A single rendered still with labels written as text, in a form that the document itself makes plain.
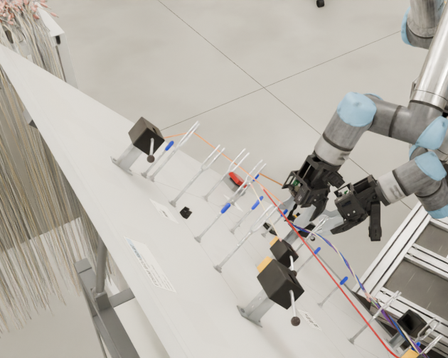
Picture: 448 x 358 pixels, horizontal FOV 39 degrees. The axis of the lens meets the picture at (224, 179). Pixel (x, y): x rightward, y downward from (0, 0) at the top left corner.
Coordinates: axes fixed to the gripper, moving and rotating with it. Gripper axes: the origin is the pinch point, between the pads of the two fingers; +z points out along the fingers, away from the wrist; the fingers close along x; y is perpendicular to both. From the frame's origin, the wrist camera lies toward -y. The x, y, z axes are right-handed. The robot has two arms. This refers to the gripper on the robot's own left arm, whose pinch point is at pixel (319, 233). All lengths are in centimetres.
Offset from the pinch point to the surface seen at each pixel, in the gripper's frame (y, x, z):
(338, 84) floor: -38, -238, 1
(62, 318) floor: -13, -66, 135
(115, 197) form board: 54, 62, 5
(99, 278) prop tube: 29, 24, 44
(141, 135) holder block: 57, 47, 2
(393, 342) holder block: -24.4, 21.2, -5.1
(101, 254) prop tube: 35, 26, 38
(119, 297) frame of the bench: 12, 0, 60
